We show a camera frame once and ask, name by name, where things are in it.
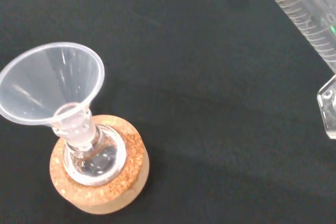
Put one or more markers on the clear plastic funnel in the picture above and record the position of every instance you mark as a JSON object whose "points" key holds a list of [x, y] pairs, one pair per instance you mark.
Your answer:
{"points": [[44, 82]]}

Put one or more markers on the clear round-bottom glass flask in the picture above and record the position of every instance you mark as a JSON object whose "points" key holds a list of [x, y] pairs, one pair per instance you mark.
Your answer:
{"points": [[92, 153]]}

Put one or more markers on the black table cloth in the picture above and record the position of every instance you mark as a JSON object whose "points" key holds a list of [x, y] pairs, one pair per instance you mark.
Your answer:
{"points": [[210, 103]]}

